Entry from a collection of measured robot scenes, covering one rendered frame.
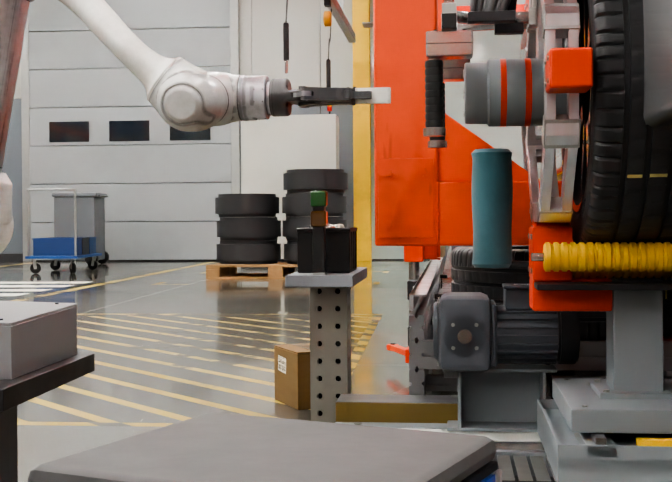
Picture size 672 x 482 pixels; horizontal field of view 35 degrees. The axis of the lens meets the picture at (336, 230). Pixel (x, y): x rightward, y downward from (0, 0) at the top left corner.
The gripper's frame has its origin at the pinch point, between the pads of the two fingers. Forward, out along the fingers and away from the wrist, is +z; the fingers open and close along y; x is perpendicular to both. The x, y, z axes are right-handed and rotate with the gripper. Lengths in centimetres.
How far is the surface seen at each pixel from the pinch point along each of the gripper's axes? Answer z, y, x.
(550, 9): 33.5, 9.1, 14.1
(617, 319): 48, -12, -45
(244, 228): -194, -832, -32
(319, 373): -20, -73, -65
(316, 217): -18, -53, -24
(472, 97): 19.5, -10.8, 0.5
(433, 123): 11.8, 1.8, -5.8
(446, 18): 14.5, 4.2, 13.9
